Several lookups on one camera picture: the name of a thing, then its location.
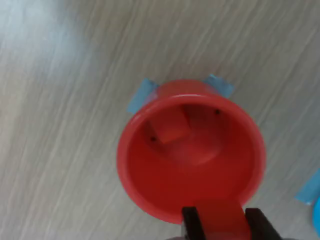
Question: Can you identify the red cube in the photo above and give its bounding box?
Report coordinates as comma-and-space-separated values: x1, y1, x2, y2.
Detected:
146, 105, 193, 146
195, 200, 252, 240

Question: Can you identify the blue plastic bin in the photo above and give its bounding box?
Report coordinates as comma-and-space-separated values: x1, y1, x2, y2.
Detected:
311, 196, 320, 232

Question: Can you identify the red plastic bin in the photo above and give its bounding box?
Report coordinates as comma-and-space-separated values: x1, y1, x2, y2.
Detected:
116, 79, 267, 226

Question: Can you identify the blue tape strip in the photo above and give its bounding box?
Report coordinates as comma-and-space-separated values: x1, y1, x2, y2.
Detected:
294, 166, 320, 207
201, 73, 235, 99
126, 77, 160, 114

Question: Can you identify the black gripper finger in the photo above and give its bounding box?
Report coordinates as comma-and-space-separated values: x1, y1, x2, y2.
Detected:
244, 207, 284, 240
181, 206, 206, 240

